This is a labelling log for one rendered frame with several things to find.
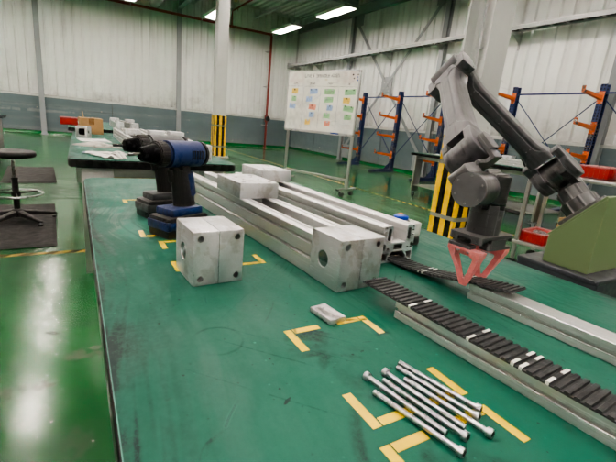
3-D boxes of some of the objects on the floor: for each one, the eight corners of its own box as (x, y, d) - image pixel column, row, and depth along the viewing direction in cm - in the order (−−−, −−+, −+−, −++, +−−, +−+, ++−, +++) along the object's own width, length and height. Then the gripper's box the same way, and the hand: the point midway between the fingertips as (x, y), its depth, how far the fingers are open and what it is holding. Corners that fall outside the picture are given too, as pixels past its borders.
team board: (272, 182, 720) (280, 68, 670) (291, 181, 757) (300, 73, 707) (338, 197, 628) (354, 67, 578) (356, 195, 666) (371, 72, 616)
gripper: (489, 206, 65) (470, 293, 68) (522, 205, 70) (502, 285, 74) (455, 198, 70) (438, 280, 74) (487, 197, 76) (470, 273, 80)
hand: (471, 279), depth 74 cm, fingers closed on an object, 5 cm apart
